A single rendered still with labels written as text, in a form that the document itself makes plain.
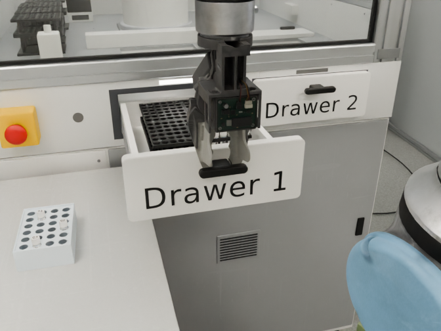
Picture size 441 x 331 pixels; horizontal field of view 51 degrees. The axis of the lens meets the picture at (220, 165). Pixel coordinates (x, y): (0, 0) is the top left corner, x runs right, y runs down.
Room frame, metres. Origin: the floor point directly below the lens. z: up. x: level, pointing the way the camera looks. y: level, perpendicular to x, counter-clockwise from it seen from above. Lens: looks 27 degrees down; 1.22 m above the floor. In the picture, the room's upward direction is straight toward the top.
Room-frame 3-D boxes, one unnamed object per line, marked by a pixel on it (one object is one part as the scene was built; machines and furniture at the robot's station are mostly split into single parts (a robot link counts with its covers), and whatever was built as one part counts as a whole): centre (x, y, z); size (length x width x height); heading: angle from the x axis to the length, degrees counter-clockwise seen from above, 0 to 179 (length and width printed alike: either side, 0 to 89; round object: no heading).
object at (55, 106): (1.43, 0.18, 0.87); 1.02 x 0.95 x 0.14; 105
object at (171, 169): (0.64, 0.01, 0.87); 0.29 x 0.02 x 0.11; 105
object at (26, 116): (0.85, 0.40, 0.88); 0.07 x 0.05 x 0.07; 105
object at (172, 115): (0.84, 0.06, 0.87); 0.22 x 0.18 x 0.06; 15
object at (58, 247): (0.62, 0.28, 0.78); 0.12 x 0.08 x 0.04; 14
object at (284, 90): (1.04, -0.21, 0.87); 0.29 x 0.02 x 0.11; 105
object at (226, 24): (0.60, -0.01, 1.13); 0.08 x 0.08 x 0.05
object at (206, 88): (0.59, -0.01, 1.05); 0.09 x 0.08 x 0.12; 15
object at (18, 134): (0.82, 0.40, 0.88); 0.04 x 0.03 x 0.04; 105
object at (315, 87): (1.01, -0.22, 0.91); 0.07 x 0.04 x 0.01; 105
